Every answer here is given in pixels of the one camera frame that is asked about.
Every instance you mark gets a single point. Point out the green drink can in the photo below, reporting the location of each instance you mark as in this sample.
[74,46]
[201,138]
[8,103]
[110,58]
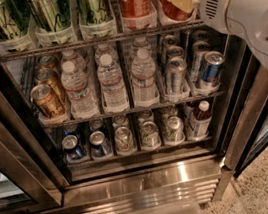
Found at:
[14,26]
[94,15]
[53,18]

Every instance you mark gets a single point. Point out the left front water bottle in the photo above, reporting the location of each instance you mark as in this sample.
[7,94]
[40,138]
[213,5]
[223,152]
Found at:
[77,88]

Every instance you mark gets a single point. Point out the front silver slim can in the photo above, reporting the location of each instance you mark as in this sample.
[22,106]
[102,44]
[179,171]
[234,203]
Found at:
[175,75]

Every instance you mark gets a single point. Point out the open fridge door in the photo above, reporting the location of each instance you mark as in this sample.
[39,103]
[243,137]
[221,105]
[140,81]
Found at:
[250,135]

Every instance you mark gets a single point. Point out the front silver green can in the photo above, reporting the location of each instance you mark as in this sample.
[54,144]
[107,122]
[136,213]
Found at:
[124,141]

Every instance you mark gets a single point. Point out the middle gold can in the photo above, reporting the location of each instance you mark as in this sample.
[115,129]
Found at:
[51,78]

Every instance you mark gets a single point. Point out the water bottle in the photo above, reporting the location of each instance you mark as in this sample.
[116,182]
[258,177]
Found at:
[143,70]
[112,84]
[77,88]

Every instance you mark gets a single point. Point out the right front water bottle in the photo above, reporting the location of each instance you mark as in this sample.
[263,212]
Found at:
[143,70]

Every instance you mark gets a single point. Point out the white capped drink bottle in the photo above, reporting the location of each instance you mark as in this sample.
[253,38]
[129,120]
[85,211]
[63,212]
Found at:
[200,120]

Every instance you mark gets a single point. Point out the left blue pepsi can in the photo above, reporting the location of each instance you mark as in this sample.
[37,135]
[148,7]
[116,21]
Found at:
[73,148]

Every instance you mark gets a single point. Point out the right green drink can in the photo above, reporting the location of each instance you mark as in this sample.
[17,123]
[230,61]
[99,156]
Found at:
[94,15]

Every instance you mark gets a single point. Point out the middle green drink can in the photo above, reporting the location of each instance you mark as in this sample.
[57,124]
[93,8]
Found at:
[53,18]

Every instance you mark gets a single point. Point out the blue pepsi can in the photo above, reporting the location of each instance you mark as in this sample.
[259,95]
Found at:
[73,148]
[100,146]

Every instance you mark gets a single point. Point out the front blue slim can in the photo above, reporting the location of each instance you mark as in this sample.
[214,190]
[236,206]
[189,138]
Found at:
[214,61]

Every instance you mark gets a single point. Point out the middle front water bottle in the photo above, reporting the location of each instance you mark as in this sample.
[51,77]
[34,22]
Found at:
[112,84]

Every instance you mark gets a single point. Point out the left green drink can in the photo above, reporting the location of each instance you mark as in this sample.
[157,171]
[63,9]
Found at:
[14,26]

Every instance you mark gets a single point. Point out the silver green can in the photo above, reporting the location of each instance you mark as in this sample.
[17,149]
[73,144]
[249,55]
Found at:
[150,139]
[174,130]
[124,141]

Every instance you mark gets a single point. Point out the stainless steel fridge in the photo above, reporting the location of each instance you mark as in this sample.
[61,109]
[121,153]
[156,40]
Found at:
[32,158]

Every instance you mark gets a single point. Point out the back gold can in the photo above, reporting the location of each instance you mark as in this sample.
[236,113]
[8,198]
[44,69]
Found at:
[48,62]

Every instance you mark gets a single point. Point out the gold can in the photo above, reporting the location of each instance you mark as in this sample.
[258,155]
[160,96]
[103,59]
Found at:
[48,62]
[46,100]
[51,78]

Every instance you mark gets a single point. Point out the front gold can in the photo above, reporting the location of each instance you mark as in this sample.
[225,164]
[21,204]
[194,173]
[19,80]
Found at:
[46,100]

